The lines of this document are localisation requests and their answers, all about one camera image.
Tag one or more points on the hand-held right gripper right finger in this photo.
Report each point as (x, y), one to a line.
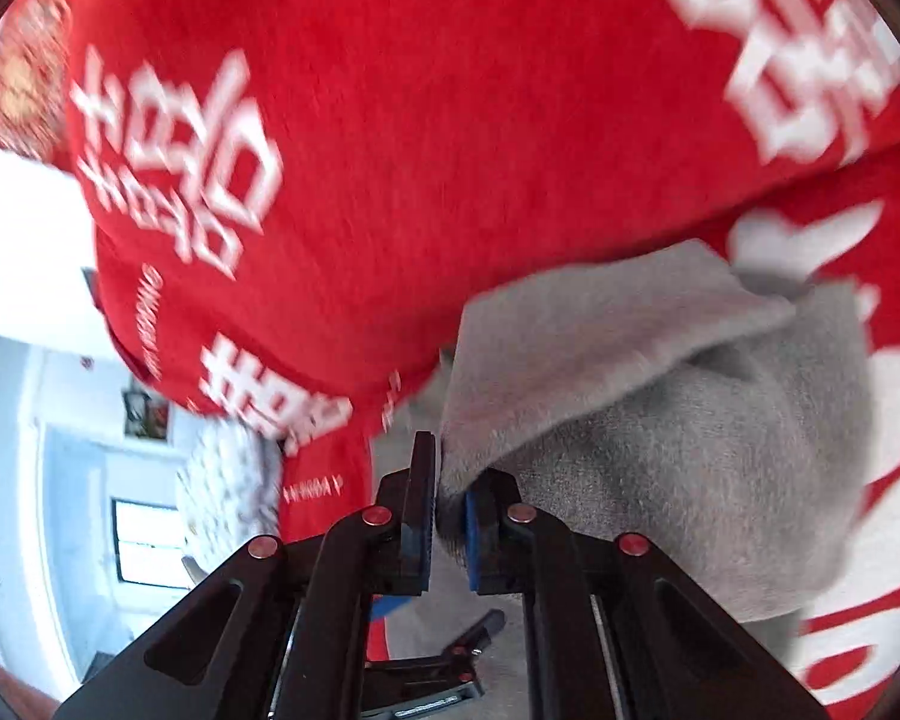
(474, 547)

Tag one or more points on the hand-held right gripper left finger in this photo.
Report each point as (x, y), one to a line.
(418, 517)

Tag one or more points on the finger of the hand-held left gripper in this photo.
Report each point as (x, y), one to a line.
(450, 654)

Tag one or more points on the grey fleece garment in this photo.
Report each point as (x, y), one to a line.
(645, 465)

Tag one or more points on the white patterned cushion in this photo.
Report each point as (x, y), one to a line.
(225, 480)

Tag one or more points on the window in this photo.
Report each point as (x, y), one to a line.
(150, 540)

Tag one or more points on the red blanket white characters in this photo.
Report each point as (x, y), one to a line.
(435, 127)

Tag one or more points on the red gold patterned cloth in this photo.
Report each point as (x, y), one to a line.
(26, 75)

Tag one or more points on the framed wall picture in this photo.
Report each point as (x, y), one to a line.
(146, 412)

